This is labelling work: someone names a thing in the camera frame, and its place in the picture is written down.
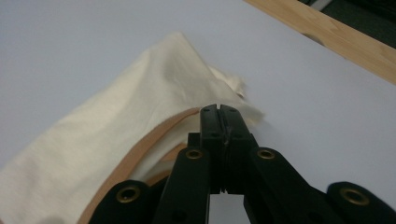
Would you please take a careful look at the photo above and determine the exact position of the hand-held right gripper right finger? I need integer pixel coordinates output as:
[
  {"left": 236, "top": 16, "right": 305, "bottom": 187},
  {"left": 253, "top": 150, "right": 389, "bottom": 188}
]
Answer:
[{"left": 219, "top": 105, "right": 259, "bottom": 194}]

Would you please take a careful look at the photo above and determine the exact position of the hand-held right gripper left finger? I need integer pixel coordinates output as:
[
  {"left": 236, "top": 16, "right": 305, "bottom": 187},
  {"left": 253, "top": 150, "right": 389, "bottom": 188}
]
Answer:
[{"left": 188, "top": 104, "right": 226, "bottom": 194}]

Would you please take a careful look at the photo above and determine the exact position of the cream baby bodysuit brown trim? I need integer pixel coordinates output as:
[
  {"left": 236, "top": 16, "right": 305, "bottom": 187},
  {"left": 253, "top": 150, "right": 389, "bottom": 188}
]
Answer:
[{"left": 0, "top": 31, "right": 265, "bottom": 224}]

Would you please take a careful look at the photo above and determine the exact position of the light blue mat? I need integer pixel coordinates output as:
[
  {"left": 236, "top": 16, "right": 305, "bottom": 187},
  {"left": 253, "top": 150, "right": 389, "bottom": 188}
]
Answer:
[{"left": 0, "top": 0, "right": 396, "bottom": 224}]

